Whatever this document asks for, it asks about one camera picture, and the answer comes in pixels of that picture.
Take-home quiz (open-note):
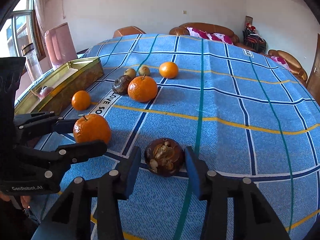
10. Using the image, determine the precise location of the wrinkled orange tangerine with stem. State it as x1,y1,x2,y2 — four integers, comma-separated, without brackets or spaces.
73,114,111,144

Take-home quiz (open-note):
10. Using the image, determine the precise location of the rotten brown mangosteen front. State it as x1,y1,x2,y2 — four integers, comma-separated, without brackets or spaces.
144,138,185,177

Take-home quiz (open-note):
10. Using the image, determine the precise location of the small smooth orange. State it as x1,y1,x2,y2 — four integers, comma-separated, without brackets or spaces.
72,90,91,111

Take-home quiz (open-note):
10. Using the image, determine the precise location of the dark rotten fruit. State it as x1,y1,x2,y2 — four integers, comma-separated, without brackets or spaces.
112,75,132,95

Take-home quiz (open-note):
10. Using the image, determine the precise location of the large orange tangerine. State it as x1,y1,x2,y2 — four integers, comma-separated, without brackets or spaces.
127,75,158,103

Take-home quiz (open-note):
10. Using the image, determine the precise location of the person's hand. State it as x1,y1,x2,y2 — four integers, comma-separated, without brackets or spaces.
0,192,31,209

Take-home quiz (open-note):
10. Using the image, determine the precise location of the purple red onion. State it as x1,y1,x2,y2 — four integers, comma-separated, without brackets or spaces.
31,86,53,101

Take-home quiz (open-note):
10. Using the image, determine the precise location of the clear glass water bottle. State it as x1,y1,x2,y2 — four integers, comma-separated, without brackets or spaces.
21,43,43,82

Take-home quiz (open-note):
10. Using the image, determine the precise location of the gold metal tin box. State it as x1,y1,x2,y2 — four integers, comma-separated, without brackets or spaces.
15,57,104,115

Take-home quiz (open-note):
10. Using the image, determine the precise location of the blue plaid tablecloth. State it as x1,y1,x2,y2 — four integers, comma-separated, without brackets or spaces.
15,33,320,240

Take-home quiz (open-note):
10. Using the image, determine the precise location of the pink electric kettle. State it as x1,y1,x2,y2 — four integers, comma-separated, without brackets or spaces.
44,22,78,69

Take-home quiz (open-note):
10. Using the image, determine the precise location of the pink curtain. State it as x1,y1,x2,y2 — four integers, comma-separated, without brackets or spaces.
33,0,46,35

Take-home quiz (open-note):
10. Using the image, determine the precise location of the brown leather armchair left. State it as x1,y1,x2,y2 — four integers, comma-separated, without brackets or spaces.
113,26,145,38

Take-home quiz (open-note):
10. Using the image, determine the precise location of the brown leather armchair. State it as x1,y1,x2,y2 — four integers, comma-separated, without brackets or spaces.
268,49,308,86
113,26,145,38

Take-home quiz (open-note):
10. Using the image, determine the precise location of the pink floral armchair cushion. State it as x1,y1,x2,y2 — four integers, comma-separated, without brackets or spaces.
271,56,291,72

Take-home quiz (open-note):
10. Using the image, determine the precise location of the brown leather armchair right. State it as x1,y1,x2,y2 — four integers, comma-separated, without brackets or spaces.
268,49,308,86

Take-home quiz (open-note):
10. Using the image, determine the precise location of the brown wooden door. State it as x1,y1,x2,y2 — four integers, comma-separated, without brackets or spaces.
307,34,320,104

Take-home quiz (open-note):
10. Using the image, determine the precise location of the pink floral cushion right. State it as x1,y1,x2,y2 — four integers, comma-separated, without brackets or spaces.
207,33,233,45

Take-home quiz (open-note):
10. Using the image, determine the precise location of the dark rack with clutter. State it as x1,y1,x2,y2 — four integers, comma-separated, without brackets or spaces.
242,16,267,54

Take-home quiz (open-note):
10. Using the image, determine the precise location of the pink floral cushion left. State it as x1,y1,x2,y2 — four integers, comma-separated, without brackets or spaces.
187,27,209,40

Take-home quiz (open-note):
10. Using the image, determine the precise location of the brown leather sofa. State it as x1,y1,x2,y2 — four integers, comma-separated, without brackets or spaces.
169,22,240,44

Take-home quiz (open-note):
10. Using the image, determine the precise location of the window with frame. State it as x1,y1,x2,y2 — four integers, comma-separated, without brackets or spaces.
0,0,36,57

